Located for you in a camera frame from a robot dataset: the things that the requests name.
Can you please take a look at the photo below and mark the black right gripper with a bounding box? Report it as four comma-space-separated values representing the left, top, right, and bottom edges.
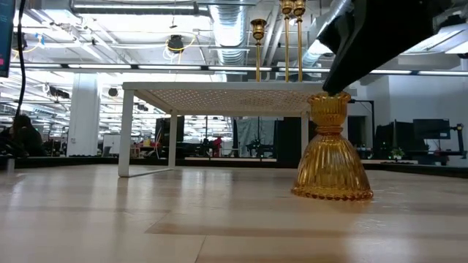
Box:
322, 0, 468, 96

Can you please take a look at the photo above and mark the tall brass candlestick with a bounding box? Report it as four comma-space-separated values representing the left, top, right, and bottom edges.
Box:
292, 0, 307, 83
279, 0, 294, 83

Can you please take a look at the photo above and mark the short brass candlestick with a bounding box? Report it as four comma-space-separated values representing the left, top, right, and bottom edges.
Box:
250, 18, 268, 83

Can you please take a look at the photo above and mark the amber ribbed glass candle holder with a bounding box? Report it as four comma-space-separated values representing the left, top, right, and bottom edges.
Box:
291, 91, 374, 202

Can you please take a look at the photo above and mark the black computer monitor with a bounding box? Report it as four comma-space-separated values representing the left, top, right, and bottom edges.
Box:
412, 118, 451, 140

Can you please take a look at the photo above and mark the black partition panel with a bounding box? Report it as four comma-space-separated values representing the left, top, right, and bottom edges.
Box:
276, 116, 319, 164

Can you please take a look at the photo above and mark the white perforated metal shelf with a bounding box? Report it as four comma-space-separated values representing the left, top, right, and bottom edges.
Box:
117, 81, 358, 178

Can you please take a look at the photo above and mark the grey curtain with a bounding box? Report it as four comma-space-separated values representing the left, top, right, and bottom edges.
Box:
233, 117, 277, 158

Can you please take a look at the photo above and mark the black ceiling device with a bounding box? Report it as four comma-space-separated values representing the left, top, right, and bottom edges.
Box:
167, 34, 185, 54

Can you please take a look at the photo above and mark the overhead light bar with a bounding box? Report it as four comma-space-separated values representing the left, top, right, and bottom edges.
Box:
0, 62, 468, 77

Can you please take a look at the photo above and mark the white building column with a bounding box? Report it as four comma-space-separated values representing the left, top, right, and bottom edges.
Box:
67, 72, 100, 157

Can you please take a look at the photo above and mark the teal computer screen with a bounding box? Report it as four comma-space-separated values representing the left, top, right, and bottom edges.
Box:
0, 0, 16, 78

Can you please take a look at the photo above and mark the person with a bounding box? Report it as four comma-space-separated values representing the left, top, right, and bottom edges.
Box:
0, 114, 48, 158

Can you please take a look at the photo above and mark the silver ventilation duct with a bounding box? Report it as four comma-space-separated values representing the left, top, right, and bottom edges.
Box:
208, 0, 253, 66

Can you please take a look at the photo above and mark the black aluminium table frame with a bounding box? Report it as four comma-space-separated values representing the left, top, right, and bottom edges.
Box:
0, 155, 468, 180

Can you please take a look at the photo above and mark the black hanging cable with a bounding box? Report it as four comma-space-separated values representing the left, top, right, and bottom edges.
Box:
14, 0, 27, 120

